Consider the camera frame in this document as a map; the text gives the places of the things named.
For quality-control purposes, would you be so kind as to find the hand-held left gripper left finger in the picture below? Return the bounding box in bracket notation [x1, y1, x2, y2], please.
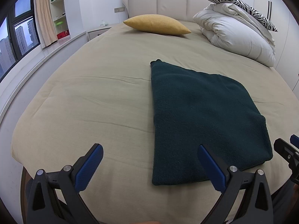
[26, 143, 104, 224]

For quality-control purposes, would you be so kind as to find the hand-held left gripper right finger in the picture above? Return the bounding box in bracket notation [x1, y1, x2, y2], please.
[197, 144, 274, 224]

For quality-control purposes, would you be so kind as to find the dark green knit sweater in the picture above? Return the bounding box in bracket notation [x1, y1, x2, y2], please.
[149, 59, 274, 186]

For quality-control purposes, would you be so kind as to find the person's grey pants leg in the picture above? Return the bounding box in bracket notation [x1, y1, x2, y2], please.
[271, 182, 298, 224]

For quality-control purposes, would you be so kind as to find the bed with beige sheet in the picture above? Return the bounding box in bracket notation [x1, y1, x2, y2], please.
[10, 20, 299, 223]

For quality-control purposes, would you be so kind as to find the white window sill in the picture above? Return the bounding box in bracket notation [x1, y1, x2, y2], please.
[0, 31, 89, 126]

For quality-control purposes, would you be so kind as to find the white folded duvet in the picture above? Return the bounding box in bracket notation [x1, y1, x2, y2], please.
[193, 2, 276, 68]

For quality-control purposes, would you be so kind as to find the white wardrobe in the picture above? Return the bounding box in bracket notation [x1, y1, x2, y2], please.
[253, 0, 299, 94]

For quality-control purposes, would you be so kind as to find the white nightstand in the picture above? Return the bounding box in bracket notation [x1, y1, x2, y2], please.
[87, 26, 112, 43]

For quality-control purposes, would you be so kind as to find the dark framed window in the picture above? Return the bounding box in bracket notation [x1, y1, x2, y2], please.
[0, 0, 41, 81]

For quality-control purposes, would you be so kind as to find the zebra print pillow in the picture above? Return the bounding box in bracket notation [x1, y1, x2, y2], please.
[204, 0, 278, 32]

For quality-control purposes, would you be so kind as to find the yellow pillow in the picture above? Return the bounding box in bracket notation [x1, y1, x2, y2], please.
[123, 14, 191, 36]

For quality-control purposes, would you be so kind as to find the beige curtain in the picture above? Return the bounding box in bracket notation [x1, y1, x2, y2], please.
[33, 0, 58, 50]

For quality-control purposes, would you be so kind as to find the cream padded headboard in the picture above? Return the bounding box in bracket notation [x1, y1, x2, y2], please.
[122, 0, 214, 25]

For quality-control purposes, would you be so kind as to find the white wall shelf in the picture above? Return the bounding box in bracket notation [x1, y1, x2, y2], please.
[49, 0, 70, 40]

